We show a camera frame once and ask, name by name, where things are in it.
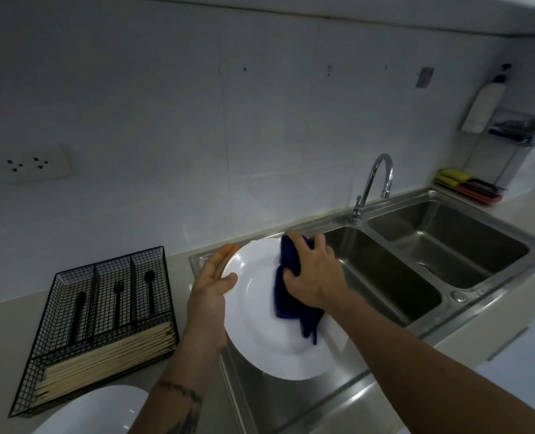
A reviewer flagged stainless steel double sink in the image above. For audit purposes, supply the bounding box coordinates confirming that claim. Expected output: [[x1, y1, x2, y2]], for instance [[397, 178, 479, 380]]
[[188, 187, 535, 434]]

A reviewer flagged bundle of wooden chopsticks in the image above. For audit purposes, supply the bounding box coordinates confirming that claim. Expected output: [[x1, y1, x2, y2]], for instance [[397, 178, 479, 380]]
[[32, 322, 178, 405]]

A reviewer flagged chrome faucet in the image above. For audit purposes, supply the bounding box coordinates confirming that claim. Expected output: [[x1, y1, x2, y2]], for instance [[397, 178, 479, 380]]
[[351, 153, 394, 224]]

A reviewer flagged person's left hand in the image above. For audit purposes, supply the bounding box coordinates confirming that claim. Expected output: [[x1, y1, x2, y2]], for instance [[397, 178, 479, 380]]
[[184, 242, 241, 353]]

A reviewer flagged yellow sponge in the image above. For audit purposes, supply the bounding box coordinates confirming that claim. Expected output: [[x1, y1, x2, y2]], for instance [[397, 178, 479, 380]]
[[435, 169, 472, 187]]

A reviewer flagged red sponge tray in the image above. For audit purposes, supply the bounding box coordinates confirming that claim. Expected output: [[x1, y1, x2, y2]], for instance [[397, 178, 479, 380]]
[[433, 178, 505, 205]]

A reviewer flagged person's right forearm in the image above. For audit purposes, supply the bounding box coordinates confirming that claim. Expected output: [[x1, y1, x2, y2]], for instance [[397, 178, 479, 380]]
[[323, 291, 535, 434]]

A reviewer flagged person's right hand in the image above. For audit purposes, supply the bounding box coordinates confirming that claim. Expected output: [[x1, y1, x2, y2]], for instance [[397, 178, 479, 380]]
[[283, 230, 352, 313]]

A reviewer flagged person's left forearm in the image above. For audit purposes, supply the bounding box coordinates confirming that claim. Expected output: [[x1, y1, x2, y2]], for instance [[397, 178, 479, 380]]
[[129, 332, 228, 434]]

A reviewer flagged white plate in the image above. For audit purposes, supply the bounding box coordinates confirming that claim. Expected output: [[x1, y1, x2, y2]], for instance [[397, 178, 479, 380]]
[[32, 385, 150, 434], [221, 238, 354, 381]]

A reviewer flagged black spoon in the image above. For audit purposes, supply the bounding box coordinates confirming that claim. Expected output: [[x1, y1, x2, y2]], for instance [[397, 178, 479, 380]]
[[144, 269, 156, 316]]

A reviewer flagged dark blue cloth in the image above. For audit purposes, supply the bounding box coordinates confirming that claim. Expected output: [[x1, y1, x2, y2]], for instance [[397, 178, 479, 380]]
[[274, 234, 326, 345]]

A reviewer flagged black wire cutlery tray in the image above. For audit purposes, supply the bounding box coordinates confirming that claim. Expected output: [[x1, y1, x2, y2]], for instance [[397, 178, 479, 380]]
[[8, 246, 180, 419]]

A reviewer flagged black knife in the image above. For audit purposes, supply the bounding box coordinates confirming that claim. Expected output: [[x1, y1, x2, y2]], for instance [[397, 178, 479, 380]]
[[68, 291, 87, 347]]

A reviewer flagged dark item in rack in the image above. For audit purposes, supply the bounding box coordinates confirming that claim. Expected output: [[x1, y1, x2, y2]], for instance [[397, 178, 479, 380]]
[[489, 118, 535, 142]]

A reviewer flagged white wall outlet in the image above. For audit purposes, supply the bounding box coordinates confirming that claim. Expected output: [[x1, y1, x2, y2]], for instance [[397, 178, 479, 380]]
[[0, 146, 74, 184]]

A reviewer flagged dark scouring pad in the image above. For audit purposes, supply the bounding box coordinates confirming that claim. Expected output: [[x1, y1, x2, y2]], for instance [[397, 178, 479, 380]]
[[464, 179, 503, 197]]

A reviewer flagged white spray bottle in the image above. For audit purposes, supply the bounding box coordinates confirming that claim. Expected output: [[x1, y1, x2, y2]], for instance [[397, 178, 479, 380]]
[[460, 63, 512, 134]]

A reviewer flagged black fork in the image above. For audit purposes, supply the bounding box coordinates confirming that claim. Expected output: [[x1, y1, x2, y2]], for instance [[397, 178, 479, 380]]
[[112, 280, 126, 329]]

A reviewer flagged white wall cabinet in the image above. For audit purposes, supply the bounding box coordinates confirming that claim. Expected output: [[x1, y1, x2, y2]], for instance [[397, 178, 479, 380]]
[[104, 0, 535, 37]]

